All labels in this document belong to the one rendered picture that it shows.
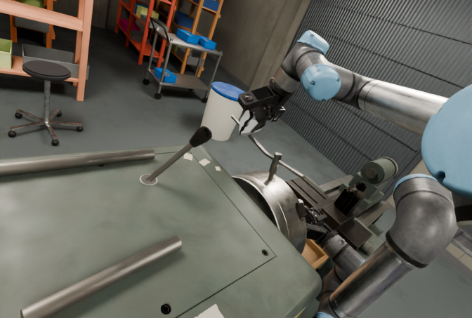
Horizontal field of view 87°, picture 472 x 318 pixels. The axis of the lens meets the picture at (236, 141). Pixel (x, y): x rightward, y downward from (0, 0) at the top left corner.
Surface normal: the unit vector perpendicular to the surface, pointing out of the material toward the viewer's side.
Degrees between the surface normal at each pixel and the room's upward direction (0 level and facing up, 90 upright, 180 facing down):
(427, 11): 90
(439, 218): 45
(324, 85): 103
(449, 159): 84
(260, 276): 0
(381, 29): 90
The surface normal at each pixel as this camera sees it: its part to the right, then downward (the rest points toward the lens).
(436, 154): -0.90, -0.34
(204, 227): 0.36, -0.82
